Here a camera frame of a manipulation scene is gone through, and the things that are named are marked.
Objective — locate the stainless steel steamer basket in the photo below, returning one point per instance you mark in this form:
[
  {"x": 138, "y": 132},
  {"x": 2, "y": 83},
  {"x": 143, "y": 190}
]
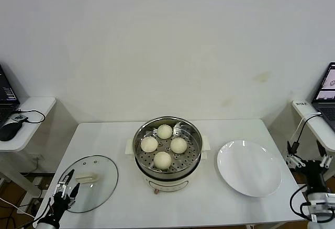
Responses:
[{"x": 188, "y": 161}]

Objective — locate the white steamed baozi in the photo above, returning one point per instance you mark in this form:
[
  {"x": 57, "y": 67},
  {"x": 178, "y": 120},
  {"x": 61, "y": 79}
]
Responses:
[
  {"x": 165, "y": 131},
  {"x": 162, "y": 159},
  {"x": 149, "y": 144},
  {"x": 178, "y": 145}
]

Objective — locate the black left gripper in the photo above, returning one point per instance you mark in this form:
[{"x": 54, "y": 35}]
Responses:
[{"x": 61, "y": 203}]

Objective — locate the black laptop with pink windows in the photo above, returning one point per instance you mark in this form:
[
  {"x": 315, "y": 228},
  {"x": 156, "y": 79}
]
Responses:
[{"x": 8, "y": 93}]

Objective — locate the white round plate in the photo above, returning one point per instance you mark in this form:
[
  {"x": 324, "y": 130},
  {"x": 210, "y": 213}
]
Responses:
[{"x": 246, "y": 169}]

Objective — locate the round glass lid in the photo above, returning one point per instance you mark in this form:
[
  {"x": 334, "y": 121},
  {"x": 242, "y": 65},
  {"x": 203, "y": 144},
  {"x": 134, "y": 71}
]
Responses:
[{"x": 102, "y": 166}]

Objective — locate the black computer mouse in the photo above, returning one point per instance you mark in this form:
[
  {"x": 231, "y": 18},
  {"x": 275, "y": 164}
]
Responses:
[{"x": 9, "y": 131}]

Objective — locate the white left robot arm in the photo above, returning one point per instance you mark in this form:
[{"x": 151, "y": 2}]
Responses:
[{"x": 47, "y": 222}]

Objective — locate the small grey usb adapter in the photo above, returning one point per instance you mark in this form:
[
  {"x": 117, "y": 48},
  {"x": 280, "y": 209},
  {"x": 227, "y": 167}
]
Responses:
[{"x": 19, "y": 118}]

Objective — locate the grey laptop with white windows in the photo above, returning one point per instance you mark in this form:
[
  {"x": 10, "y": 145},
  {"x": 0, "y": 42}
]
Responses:
[{"x": 327, "y": 87}]

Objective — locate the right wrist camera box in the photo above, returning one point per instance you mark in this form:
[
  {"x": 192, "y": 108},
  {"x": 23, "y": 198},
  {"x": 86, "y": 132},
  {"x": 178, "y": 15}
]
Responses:
[{"x": 322, "y": 208}]

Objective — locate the white electric cooker pot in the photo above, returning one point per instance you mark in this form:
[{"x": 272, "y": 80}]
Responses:
[{"x": 167, "y": 182}]

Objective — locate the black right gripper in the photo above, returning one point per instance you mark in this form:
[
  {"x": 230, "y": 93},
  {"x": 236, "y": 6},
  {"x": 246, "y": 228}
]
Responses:
[{"x": 314, "y": 174}]

